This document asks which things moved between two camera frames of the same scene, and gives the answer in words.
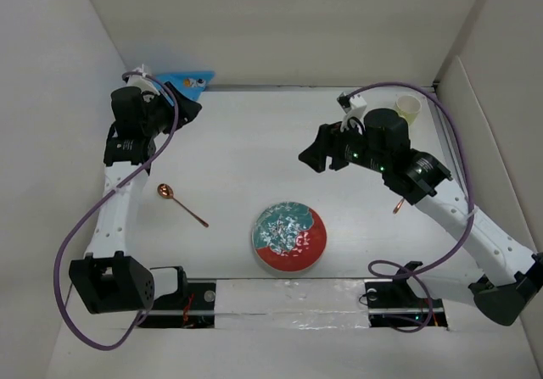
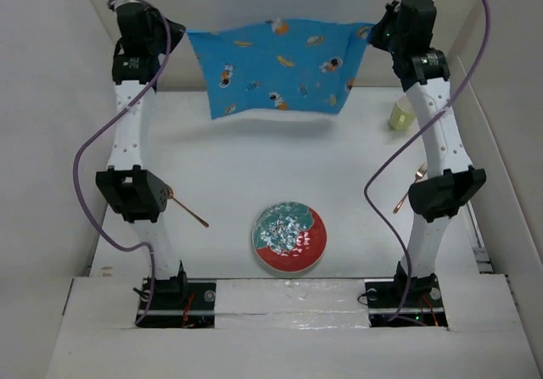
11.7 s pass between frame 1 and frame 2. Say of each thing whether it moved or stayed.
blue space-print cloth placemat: moved
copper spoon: stayed
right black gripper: moved
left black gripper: moved
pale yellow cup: stayed
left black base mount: stayed
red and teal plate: stayed
